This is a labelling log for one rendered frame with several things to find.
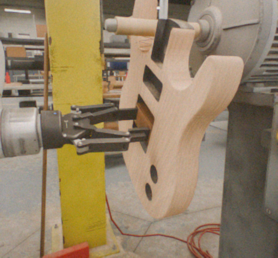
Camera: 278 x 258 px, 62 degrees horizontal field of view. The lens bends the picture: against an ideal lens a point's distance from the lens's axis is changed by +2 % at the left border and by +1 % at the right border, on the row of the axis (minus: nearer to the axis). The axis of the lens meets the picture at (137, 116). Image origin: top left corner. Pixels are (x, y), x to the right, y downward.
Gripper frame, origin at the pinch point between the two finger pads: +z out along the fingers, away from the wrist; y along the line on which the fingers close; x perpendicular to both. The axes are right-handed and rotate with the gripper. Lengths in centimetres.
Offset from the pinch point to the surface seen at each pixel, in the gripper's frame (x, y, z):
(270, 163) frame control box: 5.7, 20.2, 14.5
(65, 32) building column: -8, -91, -9
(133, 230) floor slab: -135, -45, 32
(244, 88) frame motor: 9.5, 2.2, 22.3
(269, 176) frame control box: 3.7, 21.3, 14.5
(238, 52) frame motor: 17.6, 2.6, 16.3
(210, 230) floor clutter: -124, -27, 84
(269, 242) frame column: -24.7, 21.2, 31.8
